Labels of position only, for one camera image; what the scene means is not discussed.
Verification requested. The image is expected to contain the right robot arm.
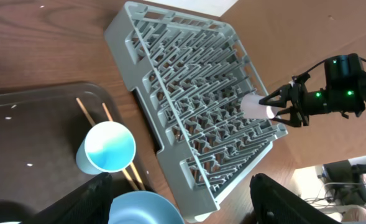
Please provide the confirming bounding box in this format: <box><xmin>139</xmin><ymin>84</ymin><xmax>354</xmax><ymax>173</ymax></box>
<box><xmin>259</xmin><ymin>54</ymin><xmax>366</xmax><ymax>128</ymax></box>

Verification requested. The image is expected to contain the grey dishwasher rack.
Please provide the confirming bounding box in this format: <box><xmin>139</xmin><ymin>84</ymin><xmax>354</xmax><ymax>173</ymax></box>
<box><xmin>104</xmin><ymin>1</ymin><xmax>288</xmax><ymax>223</ymax></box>

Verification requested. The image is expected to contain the brown serving tray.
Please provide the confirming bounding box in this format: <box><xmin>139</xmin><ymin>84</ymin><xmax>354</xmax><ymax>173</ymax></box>
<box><xmin>0</xmin><ymin>82</ymin><xmax>152</xmax><ymax>215</ymax></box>

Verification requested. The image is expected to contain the light blue plastic cup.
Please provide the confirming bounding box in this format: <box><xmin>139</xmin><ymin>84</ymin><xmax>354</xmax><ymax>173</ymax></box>
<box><xmin>76</xmin><ymin>121</ymin><xmax>136</xmax><ymax>175</ymax></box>

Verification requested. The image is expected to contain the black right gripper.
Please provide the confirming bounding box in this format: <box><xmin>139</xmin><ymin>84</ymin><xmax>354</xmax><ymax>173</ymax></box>
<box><xmin>258</xmin><ymin>74</ymin><xmax>329</xmax><ymax>128</ymax></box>

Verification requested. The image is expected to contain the wooden chopstick left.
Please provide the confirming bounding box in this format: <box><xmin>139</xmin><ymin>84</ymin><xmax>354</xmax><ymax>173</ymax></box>
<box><xmin>76</xmin><ymin>98</ymin><xmax>139</xmax><ymax>185</ymax></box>

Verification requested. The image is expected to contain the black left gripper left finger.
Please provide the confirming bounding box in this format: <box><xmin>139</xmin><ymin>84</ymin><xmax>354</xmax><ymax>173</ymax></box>
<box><xmin>22</xmin><ymin>172</ymin><xmax>112</xmax><ymax>224</ymax></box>

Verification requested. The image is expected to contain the pink plastic cup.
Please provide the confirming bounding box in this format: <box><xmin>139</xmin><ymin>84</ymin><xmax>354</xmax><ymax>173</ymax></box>
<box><xmin>240</xmin><ymin>94</ymin><xmax>280</xmax><ymax>119</ymax></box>

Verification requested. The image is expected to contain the blue plate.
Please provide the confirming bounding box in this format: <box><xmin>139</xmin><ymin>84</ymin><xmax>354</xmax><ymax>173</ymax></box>
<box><xmin>108</xmin><ymin>191</ymin><xmax>185</xmax><ymax>224</ymax></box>

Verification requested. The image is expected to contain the wooden chopstick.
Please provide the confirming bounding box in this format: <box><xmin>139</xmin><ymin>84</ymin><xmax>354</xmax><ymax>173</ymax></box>
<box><xmin>102</xmin><ymin>103</ymin><xmax>146</xmax><ymax>190</ymax></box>
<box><xmin>76</xmin><ymin>98</ymin><xmax>139</xmax><ymax>185</ymax></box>

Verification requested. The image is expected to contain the wooden chopstick right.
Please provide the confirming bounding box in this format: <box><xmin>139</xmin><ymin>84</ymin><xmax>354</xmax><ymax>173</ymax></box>
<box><xmin>102</xmin><ymin>103</ymin><xmax>146</xmax><ymax>190</ymax></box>

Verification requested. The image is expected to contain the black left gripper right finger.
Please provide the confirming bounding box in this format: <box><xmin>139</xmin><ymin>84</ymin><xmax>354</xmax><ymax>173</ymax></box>
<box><xmin>250</xmin><ymin>173</ymin><xmax>338</xmax><ymax>224</ymax></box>

